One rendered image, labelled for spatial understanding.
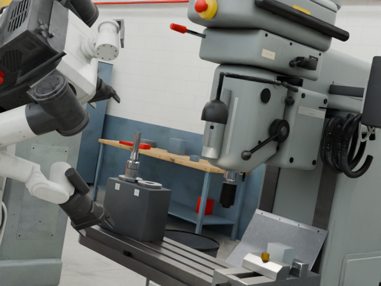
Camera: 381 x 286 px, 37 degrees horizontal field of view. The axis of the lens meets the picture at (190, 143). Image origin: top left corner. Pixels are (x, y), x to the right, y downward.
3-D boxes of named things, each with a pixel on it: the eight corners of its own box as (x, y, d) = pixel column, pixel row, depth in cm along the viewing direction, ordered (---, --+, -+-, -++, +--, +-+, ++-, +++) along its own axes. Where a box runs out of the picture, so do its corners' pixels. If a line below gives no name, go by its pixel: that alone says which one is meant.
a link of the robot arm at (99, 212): (72, 236, 184) (53, 216, 176) (73, 213, 191) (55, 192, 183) (108, 226, 182) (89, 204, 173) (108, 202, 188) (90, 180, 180)
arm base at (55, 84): (26, 106, 143) (67, 86, 143) (21, 80, 152) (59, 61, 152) (55, 146, 153) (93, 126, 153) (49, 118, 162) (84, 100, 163)
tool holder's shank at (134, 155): (128, 160, 212) (133, 131, 211) (130, 160, 215) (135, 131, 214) (136, 162, 211) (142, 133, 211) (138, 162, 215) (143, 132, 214)
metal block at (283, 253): (280, 269, 160) (284, 248, 160) (264, 263, 165) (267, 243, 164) (291, 268, 164) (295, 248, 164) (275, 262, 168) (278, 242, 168)
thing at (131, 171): (123, 176, 211) (125, 163, 211) (126, 175, 216) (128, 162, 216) (135, 179, 211) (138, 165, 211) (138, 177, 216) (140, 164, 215)
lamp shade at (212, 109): (198, 120, 153) (202, 96, 152) (202, 120, 160) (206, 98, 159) (225, 124, 152) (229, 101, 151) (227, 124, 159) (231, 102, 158)
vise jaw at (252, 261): (275, 281, 154) (278, 266, 154) (241, 266, 163) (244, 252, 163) (288, 278, 158) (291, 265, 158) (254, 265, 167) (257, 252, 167)
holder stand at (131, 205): (140, 242, 200) (150, 186, 199) (98, 226, 213) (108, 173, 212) (163, 240, 209) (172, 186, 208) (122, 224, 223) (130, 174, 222)
